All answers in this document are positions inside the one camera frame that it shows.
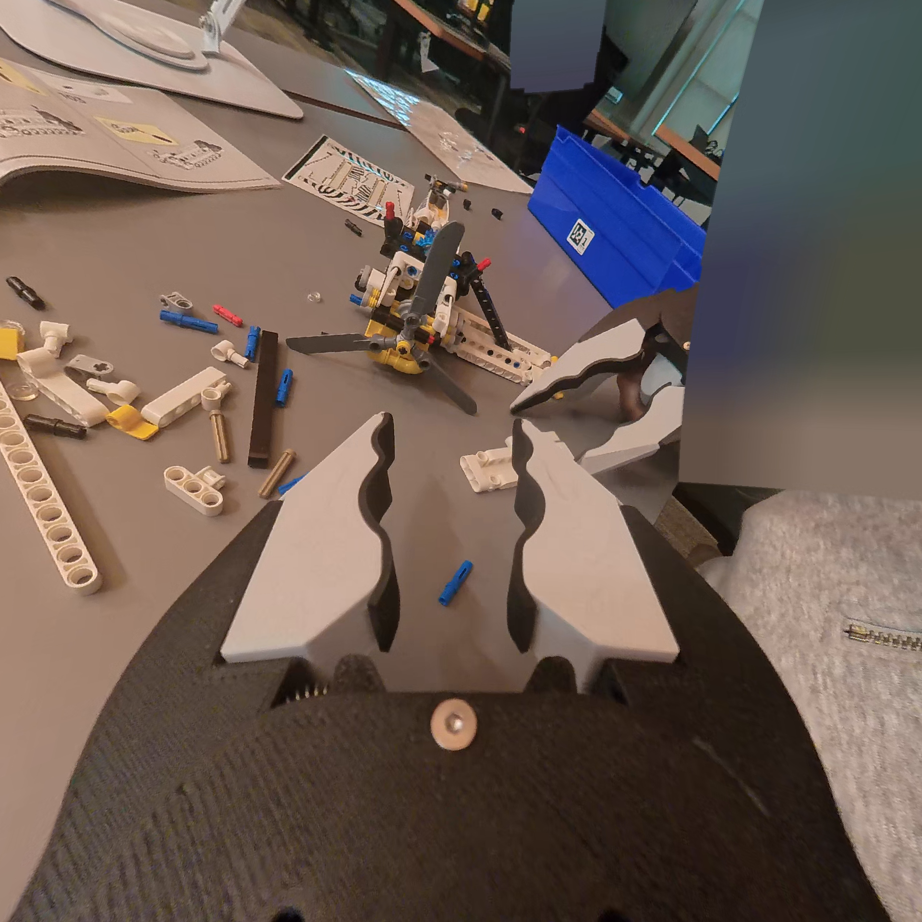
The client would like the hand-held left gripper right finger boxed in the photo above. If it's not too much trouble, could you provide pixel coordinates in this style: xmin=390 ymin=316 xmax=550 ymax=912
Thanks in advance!
xmin=506 ymin=418 xmax=681 ymax=662

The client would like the printed clear plastic bag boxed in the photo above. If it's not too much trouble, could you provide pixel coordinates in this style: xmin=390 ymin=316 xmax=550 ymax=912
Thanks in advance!
xmin=346 ymin=68 xmax=534 ymax=195

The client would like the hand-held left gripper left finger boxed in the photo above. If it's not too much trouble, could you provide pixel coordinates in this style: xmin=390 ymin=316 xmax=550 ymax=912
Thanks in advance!
xmin=219 ymin=412 xmax=401 ymax=664

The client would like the lego helicopter model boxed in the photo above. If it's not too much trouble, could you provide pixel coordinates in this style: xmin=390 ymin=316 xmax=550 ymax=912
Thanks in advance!
xmin=286 ymin=173 xmax=556 ymax=417

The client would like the blue storage bin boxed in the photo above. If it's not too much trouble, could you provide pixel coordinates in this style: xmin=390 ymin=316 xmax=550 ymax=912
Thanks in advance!
xmin=527 ymin=124 xmax=710 ymax=309

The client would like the white lego panel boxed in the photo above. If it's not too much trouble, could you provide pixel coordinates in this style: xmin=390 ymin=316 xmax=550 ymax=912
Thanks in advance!
xmin=461 ymin=432 xmax=577 ymax=495

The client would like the white plastic bracket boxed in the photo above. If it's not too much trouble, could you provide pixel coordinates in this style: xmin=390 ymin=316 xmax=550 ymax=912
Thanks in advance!
xmin=198 ymin=0 xmax=249 ymax=55

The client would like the brown woven chair seat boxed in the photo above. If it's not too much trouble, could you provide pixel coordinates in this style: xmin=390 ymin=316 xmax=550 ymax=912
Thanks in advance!
xmin=652 ymin=497 xmax=721 ymax=570

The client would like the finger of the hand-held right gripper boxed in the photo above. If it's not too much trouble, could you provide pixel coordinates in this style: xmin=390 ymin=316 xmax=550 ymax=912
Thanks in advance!
xmin=510 ymin=318 xmax=649 ymax=417
xmin=575 ymin=385 xmax=685 ymax=478

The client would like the lego instruction booklet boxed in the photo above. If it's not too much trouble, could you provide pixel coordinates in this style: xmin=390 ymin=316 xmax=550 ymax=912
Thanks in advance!
xmin=0 ymin=58 xmax=282 ymax=194

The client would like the white bent lego liftarm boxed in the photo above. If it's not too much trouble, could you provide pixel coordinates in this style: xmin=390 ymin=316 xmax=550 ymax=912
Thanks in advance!
xmin=16 ymin=348 xmax=109 ymax=426

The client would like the person's right hand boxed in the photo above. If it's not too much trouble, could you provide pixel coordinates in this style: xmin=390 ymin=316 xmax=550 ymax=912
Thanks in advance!
xmin=614 ymin=356 xmax=654 ymax=425

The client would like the lego sticker sheet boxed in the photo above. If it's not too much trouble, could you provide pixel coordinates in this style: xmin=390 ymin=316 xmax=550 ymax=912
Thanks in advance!
xmin=282 ymin=134 xmax=416 ymax=230

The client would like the medium white lego beam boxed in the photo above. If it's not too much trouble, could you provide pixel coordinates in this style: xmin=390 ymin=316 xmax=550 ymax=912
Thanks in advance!
xmin=140 ymin=366 xmax=228 ymax=428

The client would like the white T-shaped lego piece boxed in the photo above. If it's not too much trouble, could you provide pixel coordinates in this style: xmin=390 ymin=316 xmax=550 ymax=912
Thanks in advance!
xmin=163 ymin=464 xmax=228 ymax=517

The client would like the wooden table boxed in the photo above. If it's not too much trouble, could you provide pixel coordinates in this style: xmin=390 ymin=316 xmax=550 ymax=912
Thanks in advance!
xmin=389 ymin=0 xmax=512 ymax=66
xmin=583 ymin=108 xmax=721 ymax=181

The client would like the long white lego beam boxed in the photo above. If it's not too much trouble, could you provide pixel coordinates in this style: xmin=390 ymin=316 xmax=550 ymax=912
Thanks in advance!
xmin=0 ymin=382 xmax=102 ymax=595

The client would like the white rounded board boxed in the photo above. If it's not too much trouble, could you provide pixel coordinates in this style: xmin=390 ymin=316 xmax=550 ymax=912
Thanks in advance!
xmin=0 ymin=0 xmax=305 ymax=120

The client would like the black lego beam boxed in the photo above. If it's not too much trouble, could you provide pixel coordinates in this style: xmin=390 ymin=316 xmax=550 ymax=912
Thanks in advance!
xmin=247 ymin=330 xmax=280 ymax=469

